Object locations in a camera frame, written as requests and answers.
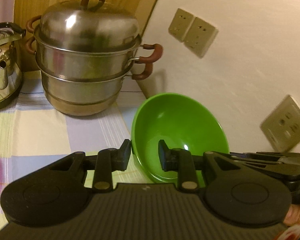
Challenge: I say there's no large green plastic bowl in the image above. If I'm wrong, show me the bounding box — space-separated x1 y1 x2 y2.
131 93 230 183

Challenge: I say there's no person's right hand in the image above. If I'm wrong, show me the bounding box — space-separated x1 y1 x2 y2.
284 204 300 230

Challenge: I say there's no checked pastel tablecloth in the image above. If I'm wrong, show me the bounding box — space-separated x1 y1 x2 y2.
0 71 145 229

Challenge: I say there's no stainless steel steamer pot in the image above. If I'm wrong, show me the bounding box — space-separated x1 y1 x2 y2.
25 0 163 116

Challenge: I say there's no stainless steel kettle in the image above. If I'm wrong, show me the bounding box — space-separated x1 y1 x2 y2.
0 22 26 109

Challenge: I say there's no beige wall socket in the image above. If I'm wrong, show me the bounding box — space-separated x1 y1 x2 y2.
260 95 300 152

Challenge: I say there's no beige double wall switch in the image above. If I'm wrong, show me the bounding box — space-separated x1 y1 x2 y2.
168 8 218 58

